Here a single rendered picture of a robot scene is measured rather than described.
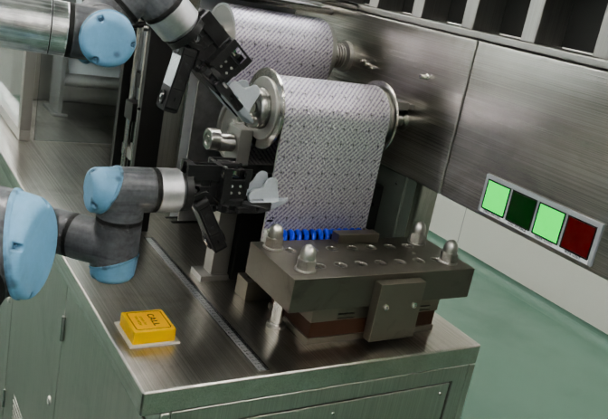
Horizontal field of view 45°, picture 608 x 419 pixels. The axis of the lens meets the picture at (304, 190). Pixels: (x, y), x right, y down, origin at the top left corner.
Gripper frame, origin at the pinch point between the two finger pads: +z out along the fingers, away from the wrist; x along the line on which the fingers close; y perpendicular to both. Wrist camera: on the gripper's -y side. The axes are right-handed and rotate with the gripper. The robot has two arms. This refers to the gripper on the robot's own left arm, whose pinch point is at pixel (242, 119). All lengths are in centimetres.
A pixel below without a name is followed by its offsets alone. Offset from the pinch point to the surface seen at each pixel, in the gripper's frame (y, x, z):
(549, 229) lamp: 19, -42, 31
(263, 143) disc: -0.4, -2.2, 5.3
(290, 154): 1.5, -5.8, 8.8
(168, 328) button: -34.1, -18.5, 6.7
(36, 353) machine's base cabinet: -66, 40, 27
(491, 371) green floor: 24, 75, 219
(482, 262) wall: 84, 172, 282
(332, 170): 5.7, -5.8, 18.1
